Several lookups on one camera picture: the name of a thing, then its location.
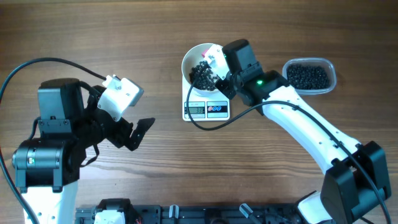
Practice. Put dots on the black beans in bowl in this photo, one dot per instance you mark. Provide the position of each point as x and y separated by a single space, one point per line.
203 77

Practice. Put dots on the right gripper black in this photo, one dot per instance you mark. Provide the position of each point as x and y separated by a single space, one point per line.
228 91

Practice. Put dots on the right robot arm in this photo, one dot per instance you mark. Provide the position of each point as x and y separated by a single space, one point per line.
356 175

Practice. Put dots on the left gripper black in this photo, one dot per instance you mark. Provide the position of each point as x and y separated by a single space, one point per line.
122 138

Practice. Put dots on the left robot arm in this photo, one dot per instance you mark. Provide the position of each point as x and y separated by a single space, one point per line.
47 173

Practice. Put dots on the clear plastic container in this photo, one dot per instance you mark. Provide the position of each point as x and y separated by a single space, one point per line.
313 61

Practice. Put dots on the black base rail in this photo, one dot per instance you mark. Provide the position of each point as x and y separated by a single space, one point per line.
156 214

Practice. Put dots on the white bowl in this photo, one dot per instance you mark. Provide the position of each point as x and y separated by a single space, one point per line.
192 58

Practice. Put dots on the white digital kitchen scale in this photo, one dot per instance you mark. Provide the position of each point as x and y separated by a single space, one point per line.
204 105

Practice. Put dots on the pink scoop blue handle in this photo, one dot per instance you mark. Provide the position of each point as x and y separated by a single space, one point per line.
204 54

